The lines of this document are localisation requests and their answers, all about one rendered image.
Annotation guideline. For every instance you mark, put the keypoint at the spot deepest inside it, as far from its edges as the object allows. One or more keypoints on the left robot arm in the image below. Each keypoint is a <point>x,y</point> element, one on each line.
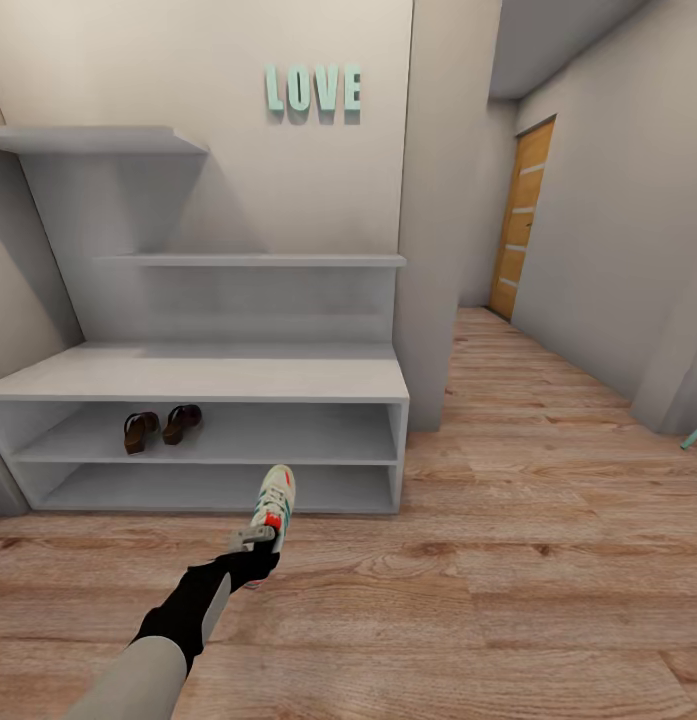
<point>145,682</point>

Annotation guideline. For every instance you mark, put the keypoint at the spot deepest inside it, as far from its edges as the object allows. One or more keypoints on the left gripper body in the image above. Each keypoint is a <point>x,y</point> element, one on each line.
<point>253,565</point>

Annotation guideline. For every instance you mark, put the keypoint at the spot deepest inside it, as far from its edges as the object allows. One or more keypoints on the sandal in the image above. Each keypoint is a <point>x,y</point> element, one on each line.
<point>182,418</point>
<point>137,429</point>

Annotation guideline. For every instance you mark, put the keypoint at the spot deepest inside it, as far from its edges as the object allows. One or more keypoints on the door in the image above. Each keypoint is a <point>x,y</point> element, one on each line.
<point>523,196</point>

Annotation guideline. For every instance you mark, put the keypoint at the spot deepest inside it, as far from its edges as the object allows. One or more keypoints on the gym shoe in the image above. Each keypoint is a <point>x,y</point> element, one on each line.
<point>274,508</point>

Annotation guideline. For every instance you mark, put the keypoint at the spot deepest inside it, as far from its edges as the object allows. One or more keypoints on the decorative sign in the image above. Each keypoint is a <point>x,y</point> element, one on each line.
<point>299,88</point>

